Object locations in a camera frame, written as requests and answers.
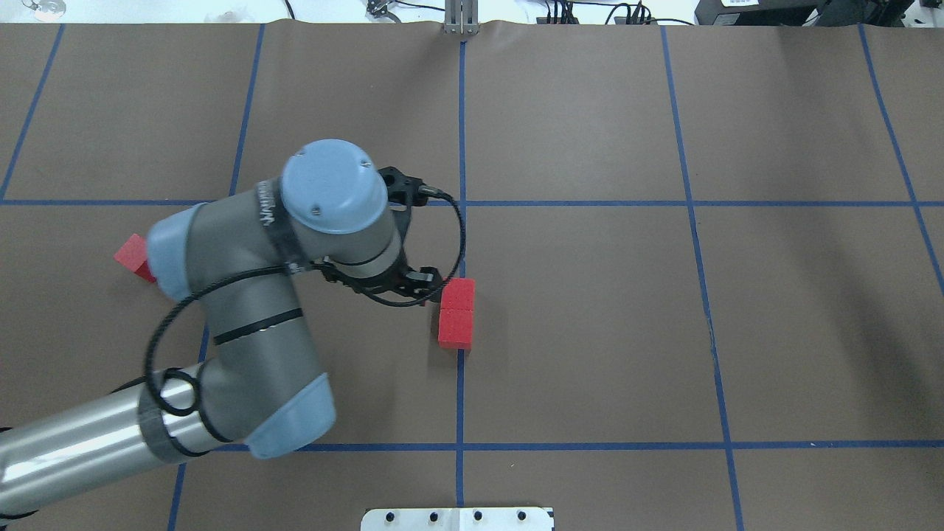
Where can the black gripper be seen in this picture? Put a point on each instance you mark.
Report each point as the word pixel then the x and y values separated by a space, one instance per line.
pixel 384 282

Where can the red block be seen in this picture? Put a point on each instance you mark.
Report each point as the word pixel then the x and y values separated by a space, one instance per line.
pixel 459 294
pixel 132 255
pixel 455 329

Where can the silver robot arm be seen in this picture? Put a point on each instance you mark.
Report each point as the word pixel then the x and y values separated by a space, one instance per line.
pixel 234 360

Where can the aluminium frame post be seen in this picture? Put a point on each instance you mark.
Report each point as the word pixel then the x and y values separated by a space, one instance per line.
pixel 461 17

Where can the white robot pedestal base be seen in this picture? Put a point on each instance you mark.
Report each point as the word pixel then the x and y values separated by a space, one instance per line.
pixel 459 518

